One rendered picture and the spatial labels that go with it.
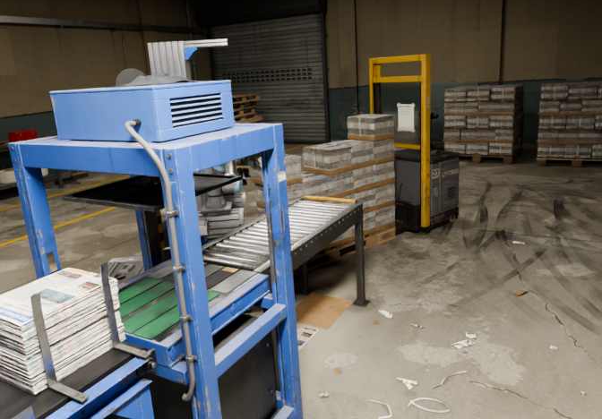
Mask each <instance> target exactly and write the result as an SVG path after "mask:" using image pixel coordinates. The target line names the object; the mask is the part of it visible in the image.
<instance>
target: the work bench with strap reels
mask: <svg viewBox="0 0 602 419"><path fill-rule="evenodd" d="M20 130H21V131H16V132H9V133H8V134H7V135H8V138H9V141H0V143H3V142H5V144H2V145H0V152H2V151H8V150H9V145H8V143H10V142H17V141H27V140H33V139H38V138H42V137H38V135H37V131H36V130H35V129H27V130H24V129H20ZM41 171H42V175H43V180H47V179H50V178H54V177H57V179H58V184H59V187H58V188H64V186H63V181H62V176H61V172H60V169H56V173H49V172H48V170H47V168H41ZM16 186H17V183H16V179H15V174H14V170H13V168H7V169H3V170H0V191H1V190H4V189H8V188H12V187H16Z"/></svg>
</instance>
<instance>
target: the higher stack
mask: <svg viewBox="0 0 602 419"><path fill-rule="evenodd" d="M393 117H394V115H380V114H379V115H376V114H365V115H353V116H349V117H348V134H352V135H360V137H361V135H363V136H374V137H375V136H380V135H385V134H389V133H394V126H393ZM350 140H353V141H365V140H355V139H350ZM369 142H372V143H373V153H374V160H377V159H381V158H388V157H392V156H394V149H395V147H394V146H395V145H394V144H395V143H394V139H393V138H388V139H383V140H379V141H369ZM393 164H394V161H388V162H384V163H380V164H376V165H373V166H374V176H375V183H379V182H382V181H386V180H389V179H392V178H394V177H395V173H394V165H393ZM394 187H395V186H394V183H391V184H386V185H382V186H378V187H375V206H376V205H379V204H383V203H385V202H388V201H393V200H394V199H395V194H394V193H395V188H394ZM375 215H376V221H375V227H376V231H377V227H380V226H383V225H386V224H389V223H391V222H394V221H395V205H394V204H392V205H390V206H386V207H383V208H380V209H376V210H375ZM375 233H376V245H378V244H382V243H384V242H387V241H389V240H391V239H394V238H396V236H395V226H392V227H387V228H385V229H383V230H380V231H377V232H375Z"/></svg>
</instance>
